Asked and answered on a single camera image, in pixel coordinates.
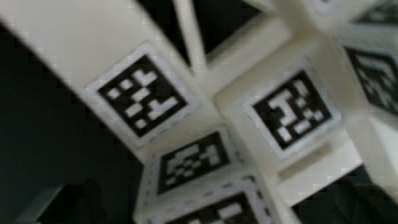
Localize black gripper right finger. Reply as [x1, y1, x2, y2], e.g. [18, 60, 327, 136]
[331, 178, 398, 224]

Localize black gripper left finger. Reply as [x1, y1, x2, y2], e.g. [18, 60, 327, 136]
[15, 179, 107, 224]

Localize white tagged cube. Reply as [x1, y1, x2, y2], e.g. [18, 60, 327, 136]
[334, 0, 398, 174]
[134, 126, 281, 224]

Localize white chair back frame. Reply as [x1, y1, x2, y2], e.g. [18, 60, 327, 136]
[0, 0, 358, 163]

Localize white chair seat block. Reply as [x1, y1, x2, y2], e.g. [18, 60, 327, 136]
[215, 36, 361, 205]

